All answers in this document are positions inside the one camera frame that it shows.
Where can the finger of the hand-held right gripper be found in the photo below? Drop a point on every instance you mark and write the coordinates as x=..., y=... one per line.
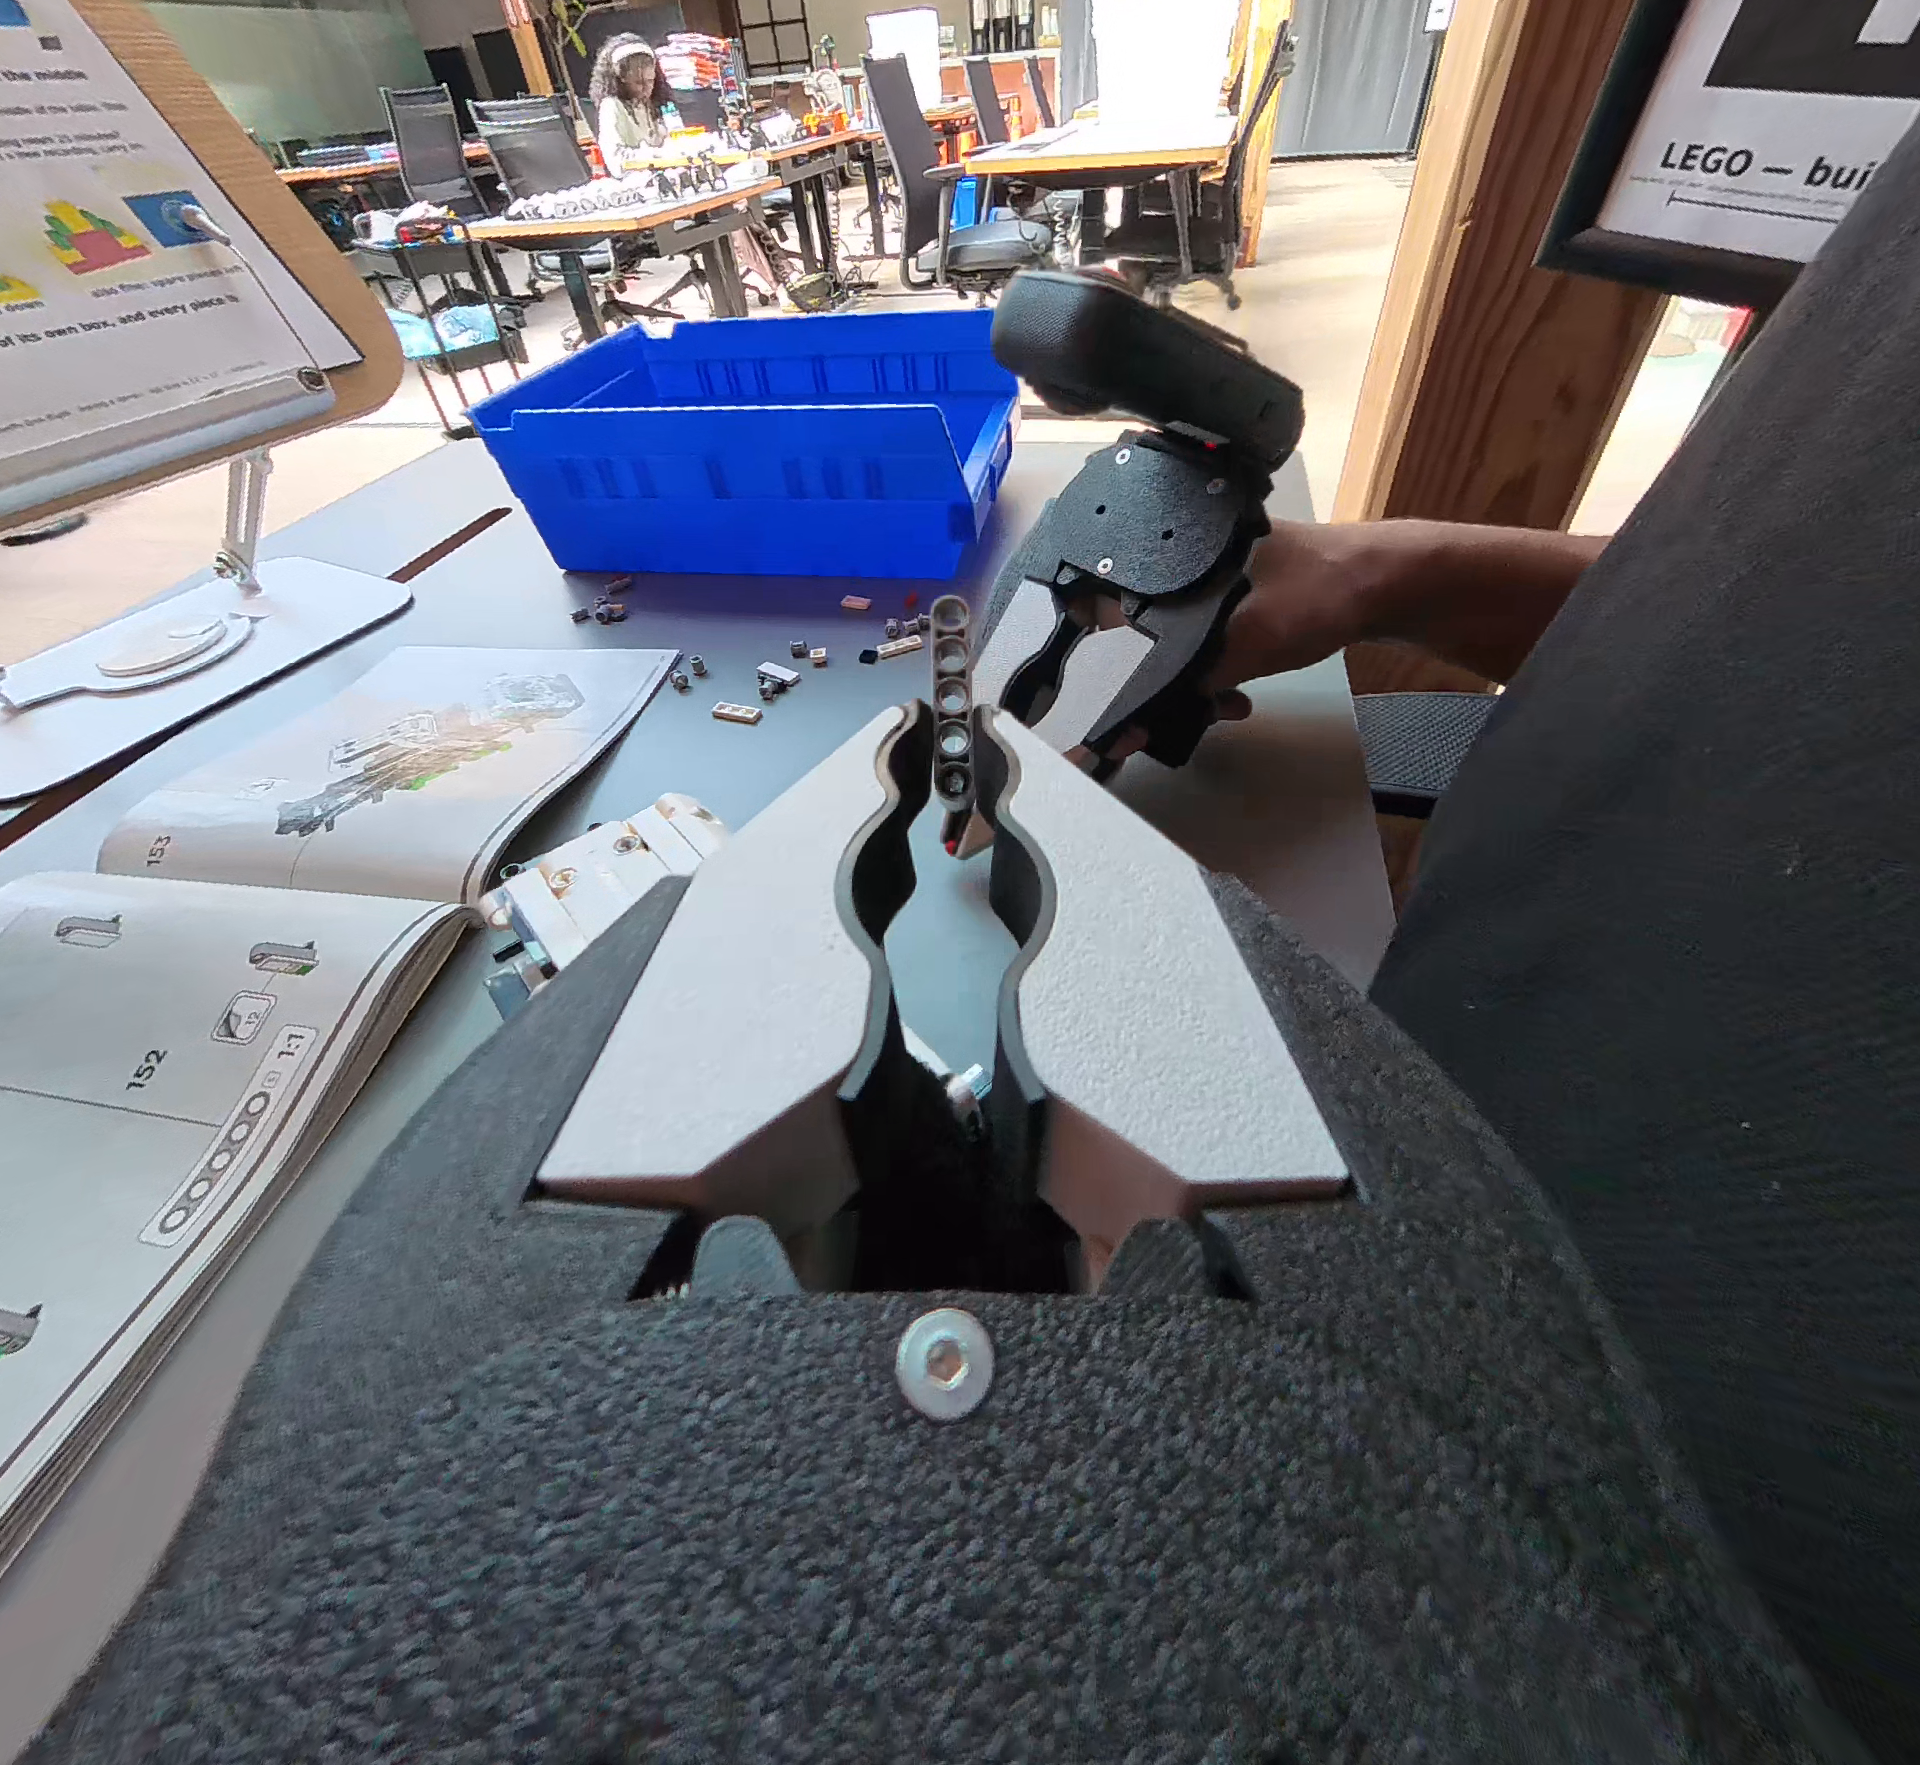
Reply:
x=1013, y=632
x=1122, y=686

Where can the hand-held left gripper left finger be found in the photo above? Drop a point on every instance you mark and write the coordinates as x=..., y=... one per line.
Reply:
x=720, y=1030

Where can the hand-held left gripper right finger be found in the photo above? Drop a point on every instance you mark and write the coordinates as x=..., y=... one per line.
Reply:
x=1184, y=1030

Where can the grey lego beam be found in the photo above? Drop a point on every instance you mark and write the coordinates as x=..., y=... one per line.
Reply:
x=953, y=701

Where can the person's right forearm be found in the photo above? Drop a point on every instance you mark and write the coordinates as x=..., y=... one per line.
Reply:
x=1454, y=589

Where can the white lego truck model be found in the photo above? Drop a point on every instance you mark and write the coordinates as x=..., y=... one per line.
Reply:
x=601, y=880

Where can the scattered small lego pieces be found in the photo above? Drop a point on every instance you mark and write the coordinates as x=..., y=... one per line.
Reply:
x=738, y=713

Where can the person's right hand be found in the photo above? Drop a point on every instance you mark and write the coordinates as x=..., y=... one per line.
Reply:
x=1290, y=611

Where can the blue plastic bin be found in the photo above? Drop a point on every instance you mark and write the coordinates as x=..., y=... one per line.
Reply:
x=752, y=504

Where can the black office chair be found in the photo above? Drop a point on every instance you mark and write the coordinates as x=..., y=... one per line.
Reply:
x=938, y=190
x=1425, y=745

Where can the wooden desk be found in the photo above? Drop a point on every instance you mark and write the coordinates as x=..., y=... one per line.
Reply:
x=1094, y=153
x=601, y=228

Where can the white panel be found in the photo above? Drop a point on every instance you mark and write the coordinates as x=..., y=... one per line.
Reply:
x=1161, y=41

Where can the grey curtain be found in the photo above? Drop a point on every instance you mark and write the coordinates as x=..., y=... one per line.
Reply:
x=1365, y=25

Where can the person's black shirt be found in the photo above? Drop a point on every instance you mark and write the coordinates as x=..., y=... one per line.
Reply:
x=1725, y=896

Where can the instruction booklet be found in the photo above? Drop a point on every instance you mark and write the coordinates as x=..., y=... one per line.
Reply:
x=152, y=1077

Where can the black framed task sign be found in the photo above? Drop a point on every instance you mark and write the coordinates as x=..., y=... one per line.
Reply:
x=1725, y=176

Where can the potted plant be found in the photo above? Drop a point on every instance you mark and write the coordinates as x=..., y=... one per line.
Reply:
x=569, y=10

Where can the wooden clipboard stand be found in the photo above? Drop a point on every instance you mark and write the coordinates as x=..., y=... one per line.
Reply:
x=134, y=221

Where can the wooden post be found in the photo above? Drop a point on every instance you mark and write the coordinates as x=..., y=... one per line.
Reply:
x=1500, y=221

